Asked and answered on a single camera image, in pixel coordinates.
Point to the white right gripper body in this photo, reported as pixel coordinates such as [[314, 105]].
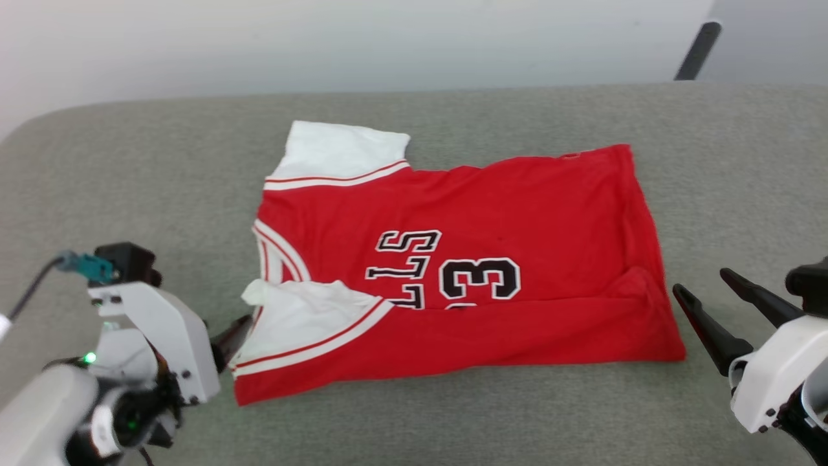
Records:
[[776, 369]]

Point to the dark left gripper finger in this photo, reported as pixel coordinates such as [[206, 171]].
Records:
[[231, 342]]

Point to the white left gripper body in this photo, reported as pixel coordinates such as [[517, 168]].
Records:
[[174, 336]]

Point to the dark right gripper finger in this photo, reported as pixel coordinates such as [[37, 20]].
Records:
[[763, 301], [715, 333]]

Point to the red and white basketball jersey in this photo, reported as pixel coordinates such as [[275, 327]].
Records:
[[517, 207]]

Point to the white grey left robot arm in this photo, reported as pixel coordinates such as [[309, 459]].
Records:
[[39, 414]]

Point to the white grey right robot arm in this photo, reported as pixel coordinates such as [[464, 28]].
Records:
[[812, 430]]

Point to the black slanted pole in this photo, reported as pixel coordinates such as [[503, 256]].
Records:
[[697, 52]]

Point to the large grey leaning board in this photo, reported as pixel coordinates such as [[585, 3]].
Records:
[[776, 39]]

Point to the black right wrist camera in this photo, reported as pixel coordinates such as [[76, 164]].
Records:
[[812, 281]]

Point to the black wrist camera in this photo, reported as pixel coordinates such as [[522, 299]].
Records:
[[812, 281], [129, 259]]

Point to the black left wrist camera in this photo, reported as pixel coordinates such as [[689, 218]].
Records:
[[129, 259]]

